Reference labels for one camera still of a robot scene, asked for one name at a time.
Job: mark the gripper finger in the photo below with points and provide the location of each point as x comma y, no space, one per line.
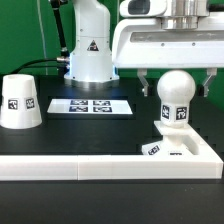
211,73
144,81

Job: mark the white lamp bulb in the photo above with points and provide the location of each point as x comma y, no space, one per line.
176,89

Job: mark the white marker tag plate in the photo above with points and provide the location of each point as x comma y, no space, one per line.
87,106

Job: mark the white lamp base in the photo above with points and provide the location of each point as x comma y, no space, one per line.
174,142

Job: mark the white L-shaped wall fence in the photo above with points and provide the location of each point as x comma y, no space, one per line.
205,165

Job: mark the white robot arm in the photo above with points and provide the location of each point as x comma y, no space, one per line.
90,63

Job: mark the white lamp shade cone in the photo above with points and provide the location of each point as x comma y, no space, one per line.
20,107

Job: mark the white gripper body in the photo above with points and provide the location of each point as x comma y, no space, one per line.
143,43

